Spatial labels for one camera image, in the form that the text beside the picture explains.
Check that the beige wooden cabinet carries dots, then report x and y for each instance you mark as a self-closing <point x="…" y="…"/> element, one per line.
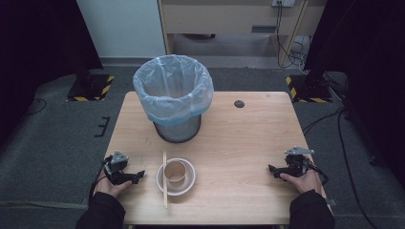
<point x="223" y="17"/>

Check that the grey mesh trash can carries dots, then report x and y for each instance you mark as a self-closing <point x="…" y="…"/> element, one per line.
<point x="178" y="130"/>

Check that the white wall power outlet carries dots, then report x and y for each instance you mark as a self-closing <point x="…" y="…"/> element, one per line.
<point x="283" y="2"/>

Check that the white bowl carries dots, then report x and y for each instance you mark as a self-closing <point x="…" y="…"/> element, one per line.
<point x="189" y="179"/>

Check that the black curtain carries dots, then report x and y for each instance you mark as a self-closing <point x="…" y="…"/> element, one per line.
<point x="372" y="63"/>
<point x="38" y="41"/>

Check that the black hazard-striped stand base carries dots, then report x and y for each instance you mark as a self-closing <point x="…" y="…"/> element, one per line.
<point x="307" y="90"/>
<point x="92" y="89"/>

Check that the wooden disposable chopsticks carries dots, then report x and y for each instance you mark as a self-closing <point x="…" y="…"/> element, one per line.
<point x="165" y="197"/>

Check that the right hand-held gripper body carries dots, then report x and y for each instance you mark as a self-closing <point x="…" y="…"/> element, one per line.
<point x="297" y="163"/>

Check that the translucent blue plastic bin liner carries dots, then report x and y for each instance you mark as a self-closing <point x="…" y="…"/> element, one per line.
<point x="173" y="92"/>

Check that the person's left hand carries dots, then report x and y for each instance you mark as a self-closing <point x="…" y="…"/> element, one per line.
<point x="110" y="189"/>

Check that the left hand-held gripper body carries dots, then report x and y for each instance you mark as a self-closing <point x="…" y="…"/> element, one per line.
<point x="118" y="165"/>

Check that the brown paper cup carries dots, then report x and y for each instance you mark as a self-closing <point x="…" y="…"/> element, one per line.
<point x="175" y="171"/>

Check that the person's right hand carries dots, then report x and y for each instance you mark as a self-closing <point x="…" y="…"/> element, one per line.
<point x="307" y="183"/>

